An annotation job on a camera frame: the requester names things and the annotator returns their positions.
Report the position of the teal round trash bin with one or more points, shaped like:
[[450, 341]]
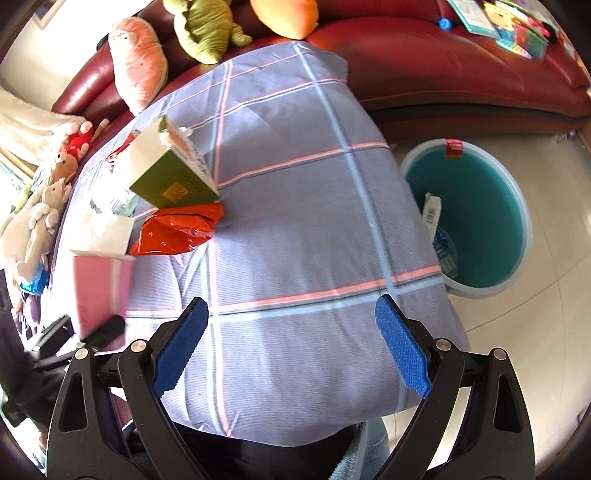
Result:
[[480, 203]]

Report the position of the red tag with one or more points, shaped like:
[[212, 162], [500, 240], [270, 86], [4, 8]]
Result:
[[454, 150]]

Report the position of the pink cardboard box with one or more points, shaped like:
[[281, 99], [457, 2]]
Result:
[[99, 290]]

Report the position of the white fleece blanket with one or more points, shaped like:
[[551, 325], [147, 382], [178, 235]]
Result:
[[32, 124]]

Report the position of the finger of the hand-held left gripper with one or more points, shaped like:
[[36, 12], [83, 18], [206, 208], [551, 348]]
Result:
[[111, 330]]

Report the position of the blue foil wrapper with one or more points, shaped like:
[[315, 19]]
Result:
[[36, 282]]

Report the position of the small blue toy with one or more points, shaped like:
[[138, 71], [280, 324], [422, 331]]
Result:
[[444, 24]]

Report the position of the pink carrot plush pillow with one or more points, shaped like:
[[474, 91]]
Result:
[[136, 64]]

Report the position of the red and white plush toy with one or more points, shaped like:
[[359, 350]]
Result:
[[78, 138]]

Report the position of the green cardboard carton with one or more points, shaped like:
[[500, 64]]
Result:
[[173, 182]]

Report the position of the teal picture book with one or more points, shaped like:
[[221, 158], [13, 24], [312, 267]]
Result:
[[473, 16]]

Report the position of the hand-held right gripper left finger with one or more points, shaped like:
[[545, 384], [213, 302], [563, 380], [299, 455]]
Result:
[[178, 350]]

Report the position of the orange carrot plush pillow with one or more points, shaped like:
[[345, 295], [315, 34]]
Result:
[[286, 16]]

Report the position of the red leather sofa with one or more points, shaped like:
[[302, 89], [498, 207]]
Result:
[[438, 69]]

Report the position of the red foil snack bag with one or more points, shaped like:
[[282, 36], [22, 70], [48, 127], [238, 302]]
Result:
[[175, 230]]

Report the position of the person's black garment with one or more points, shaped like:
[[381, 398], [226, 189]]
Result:
[[258, 454]]

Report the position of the green dinosaur plush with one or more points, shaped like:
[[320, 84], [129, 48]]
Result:
[[203, 27]]

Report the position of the blue printed packet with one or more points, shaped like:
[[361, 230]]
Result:
[[445, 256]]

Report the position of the white rabbit plush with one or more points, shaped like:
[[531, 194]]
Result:
[[32, 226]]

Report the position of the brown plush toy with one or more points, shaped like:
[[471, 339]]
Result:
[[63, 167]]

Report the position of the white carton with barcode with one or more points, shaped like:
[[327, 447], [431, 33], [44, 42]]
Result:
[[431, 214]]

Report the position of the white tissue paper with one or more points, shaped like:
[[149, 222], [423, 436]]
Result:
[[108, 233]]

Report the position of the colourful picture book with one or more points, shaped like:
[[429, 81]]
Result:
[[519, 30]]

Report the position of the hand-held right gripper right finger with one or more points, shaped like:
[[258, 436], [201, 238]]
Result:
[[404, 348]]

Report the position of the grey plaid tablecloth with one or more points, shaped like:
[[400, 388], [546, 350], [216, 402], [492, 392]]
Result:
[[300, 207]]

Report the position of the person's light blue jeans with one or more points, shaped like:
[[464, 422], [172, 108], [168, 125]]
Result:
[[364, 450]]

